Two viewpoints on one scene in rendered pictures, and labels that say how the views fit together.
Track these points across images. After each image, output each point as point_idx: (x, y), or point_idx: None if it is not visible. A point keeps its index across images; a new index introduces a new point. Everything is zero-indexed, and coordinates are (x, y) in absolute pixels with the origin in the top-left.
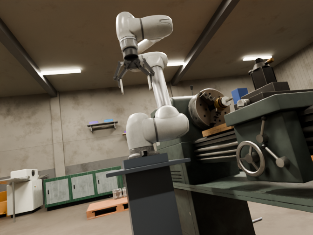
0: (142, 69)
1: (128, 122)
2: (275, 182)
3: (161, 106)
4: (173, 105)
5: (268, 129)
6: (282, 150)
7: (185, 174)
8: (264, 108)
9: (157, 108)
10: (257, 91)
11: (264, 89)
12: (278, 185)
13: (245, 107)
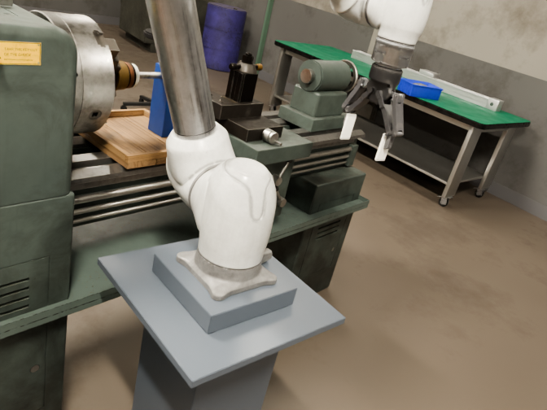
0: (365, 104)
1: (274, 197)
2: (172, 218)
3: (215, 124)
4: (76, 67)
5: (280, 170)
6: (280, 189)
7: (57, 277)
8: (301, 153)
9: (206, 129)
10: (246, 106)
11: (253, 107)
12: (194, 221)
13: (287, 146)
